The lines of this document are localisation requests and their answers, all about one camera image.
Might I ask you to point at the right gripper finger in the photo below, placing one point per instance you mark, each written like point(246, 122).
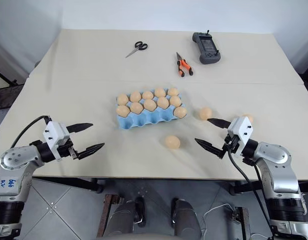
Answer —
point(221, 122)
point(211, 147)

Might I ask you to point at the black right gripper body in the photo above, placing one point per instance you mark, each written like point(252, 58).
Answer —
point(231, 145)

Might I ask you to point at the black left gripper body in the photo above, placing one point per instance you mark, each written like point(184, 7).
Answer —
point(67, 150)

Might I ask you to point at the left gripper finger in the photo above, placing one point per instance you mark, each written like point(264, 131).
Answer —
point(80, 126)
point(91, 150)

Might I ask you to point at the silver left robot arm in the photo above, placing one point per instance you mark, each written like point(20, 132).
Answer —
point(16, 157)

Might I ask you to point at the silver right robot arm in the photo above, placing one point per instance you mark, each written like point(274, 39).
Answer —
point(276, 160)

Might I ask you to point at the blue egg carton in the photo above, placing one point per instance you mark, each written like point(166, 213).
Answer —
point(143, 121)

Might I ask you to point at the beige egg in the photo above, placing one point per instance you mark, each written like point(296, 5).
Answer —
point(149, 105)
point(175, 100)
point(148, 94)
point(172, 142)
point(180, 112)
point(159, 92)
point(123, 99)
point(136, 107)
point(123, 111)
point(249, 117)
point(205, 113)
point(173, 91)
point(163, 102)
point(135, 96)

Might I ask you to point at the rusty metal bar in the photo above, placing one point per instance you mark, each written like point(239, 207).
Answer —
point(243, 222)
point(106, 215)

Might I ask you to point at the orange black pliers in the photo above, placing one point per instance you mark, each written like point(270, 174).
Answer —
point(182, 65)

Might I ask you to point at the grey handheld controller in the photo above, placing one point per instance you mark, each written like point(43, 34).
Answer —
point(207, 48)

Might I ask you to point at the dark grey rounded shell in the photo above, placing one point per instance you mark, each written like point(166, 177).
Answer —
point(186, 220)
point(123, 220)

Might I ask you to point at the black metal stand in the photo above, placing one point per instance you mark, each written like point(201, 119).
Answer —
point(4, 92)

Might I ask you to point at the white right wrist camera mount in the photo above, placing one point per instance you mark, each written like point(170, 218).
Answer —
point(239, 127)

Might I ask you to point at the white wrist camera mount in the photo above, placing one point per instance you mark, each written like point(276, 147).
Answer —
point(239, 127)
point(54, 132)

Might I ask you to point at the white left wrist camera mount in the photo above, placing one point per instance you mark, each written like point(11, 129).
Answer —
point(54, 132)

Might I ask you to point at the black table frame bar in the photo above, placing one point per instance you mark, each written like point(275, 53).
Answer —
point(69, 184)
point(246, 187)

